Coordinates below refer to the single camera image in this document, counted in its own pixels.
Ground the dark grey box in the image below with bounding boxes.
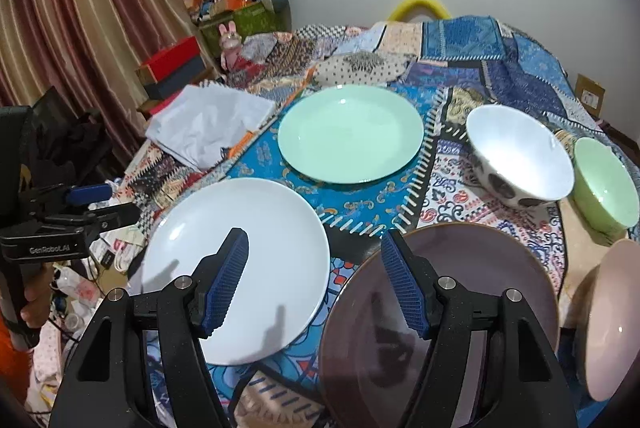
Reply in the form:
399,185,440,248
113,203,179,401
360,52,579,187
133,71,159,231
144,57,209,102

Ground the person's left hand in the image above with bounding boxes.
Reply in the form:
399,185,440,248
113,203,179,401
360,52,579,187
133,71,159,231
21,264,55,335

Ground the black bag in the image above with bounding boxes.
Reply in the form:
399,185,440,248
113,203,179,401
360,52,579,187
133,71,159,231
32,86,114,190

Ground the pink plate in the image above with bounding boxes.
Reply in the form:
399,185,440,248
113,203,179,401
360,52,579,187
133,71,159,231
581,238,640,402

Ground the patchwork blanket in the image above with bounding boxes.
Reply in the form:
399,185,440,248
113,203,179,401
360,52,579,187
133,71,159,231
112,15,626,428

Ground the yellow foam tube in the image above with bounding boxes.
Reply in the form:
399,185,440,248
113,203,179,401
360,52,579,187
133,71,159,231
387,0,451,22

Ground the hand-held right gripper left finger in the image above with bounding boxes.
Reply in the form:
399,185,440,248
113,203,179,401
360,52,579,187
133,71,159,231
47,228,249,428

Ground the pink bunny toy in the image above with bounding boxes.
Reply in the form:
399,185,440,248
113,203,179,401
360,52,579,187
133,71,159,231
218,21,244,70

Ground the white cloth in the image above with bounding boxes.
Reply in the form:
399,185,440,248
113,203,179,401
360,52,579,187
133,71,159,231
145,85,278,172

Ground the red box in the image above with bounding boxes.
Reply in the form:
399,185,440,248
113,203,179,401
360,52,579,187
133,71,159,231
135,36,204,85

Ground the white bowl with patterned outside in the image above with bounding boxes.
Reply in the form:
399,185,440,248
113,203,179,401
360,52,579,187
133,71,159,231
465,104,575,212

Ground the dark brown plate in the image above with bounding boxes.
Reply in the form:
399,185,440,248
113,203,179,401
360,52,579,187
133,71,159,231
318,224,560,428

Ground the mint green plate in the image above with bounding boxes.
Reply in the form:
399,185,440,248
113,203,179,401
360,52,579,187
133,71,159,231
277,85,425,185

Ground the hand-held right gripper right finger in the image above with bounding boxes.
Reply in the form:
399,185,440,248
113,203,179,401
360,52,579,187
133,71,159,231
382,229,578,428

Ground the striped curtain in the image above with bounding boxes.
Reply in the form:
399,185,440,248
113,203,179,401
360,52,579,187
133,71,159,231
0,0,222,150

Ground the white plate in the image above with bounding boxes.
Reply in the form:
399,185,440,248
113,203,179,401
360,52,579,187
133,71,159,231
141,178,331,366

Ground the cardboard box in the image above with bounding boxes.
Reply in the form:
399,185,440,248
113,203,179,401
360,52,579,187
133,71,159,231
574,73,607,118

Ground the green storage box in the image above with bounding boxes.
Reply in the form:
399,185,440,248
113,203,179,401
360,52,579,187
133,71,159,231
199,2,279,45

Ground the pale green plate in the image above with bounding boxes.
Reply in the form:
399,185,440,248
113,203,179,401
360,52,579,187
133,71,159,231
572,137,640,245

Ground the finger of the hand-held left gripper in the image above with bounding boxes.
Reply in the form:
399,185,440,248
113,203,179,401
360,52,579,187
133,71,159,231
45,202,142,245
22,183,113,215

